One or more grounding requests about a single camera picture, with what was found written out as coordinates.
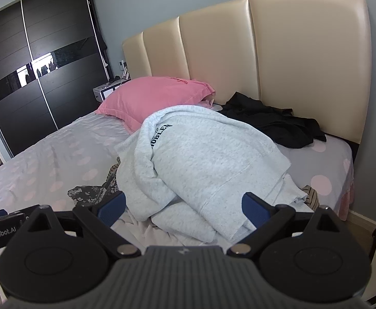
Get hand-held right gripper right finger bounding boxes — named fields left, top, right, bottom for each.
left=227, top=192, right=345, bottom=260

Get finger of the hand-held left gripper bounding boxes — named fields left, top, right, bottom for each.
left=0, top=205, right=42, bottom=224

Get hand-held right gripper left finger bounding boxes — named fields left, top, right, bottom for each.
left=25, top=191, right=142, bottom=260

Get light grey printed sweatshirt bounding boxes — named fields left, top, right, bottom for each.
left=114, top=105, right=308, bottom=243

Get dark floral garment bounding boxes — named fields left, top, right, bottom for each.
left=67, top=183, right=124, bottom=210

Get striped beige garment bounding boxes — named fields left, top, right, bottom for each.
left=105, top=156, right=121, bottom=194
left=299, top=185, right=320, bottom=211

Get black garment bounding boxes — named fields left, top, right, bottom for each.
left=218, top=92, right=327, bottom=149

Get pink pillow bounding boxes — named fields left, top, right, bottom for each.
left=94, top=76, right=217, bottom=134

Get white nightstand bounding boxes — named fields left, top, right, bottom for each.
left=93, top=79, right=130, bottom=102

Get beige padded headboard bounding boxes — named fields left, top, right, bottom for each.
left=122, top=0, right=372, bottom=144

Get dark sliding wardrobe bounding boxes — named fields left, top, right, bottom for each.
left=0, top=0, right=111, bottom=171

